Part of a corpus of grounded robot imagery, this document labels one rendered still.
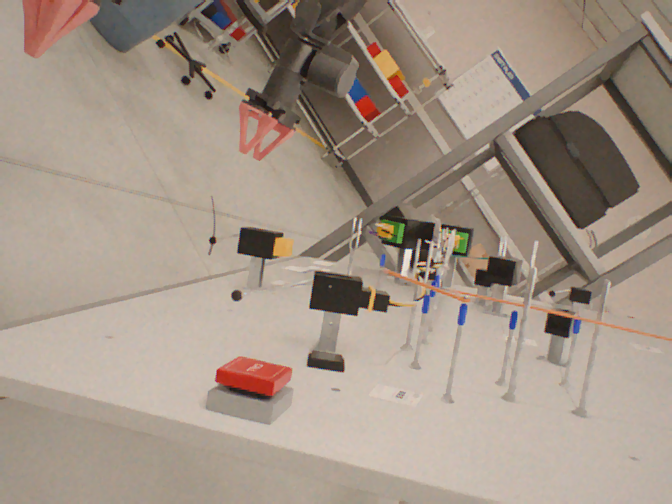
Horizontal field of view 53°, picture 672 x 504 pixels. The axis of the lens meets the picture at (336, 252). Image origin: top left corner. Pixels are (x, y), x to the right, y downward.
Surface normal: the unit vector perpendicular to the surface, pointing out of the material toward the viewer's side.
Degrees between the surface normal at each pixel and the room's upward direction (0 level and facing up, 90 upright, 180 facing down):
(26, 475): 0
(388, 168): 90
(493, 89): 90
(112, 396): 47
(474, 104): 90
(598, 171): 90
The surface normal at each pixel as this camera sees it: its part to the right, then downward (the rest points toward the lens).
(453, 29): -0.31, -0.07
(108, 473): 0.81, -0.55
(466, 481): 0.16, -0.98
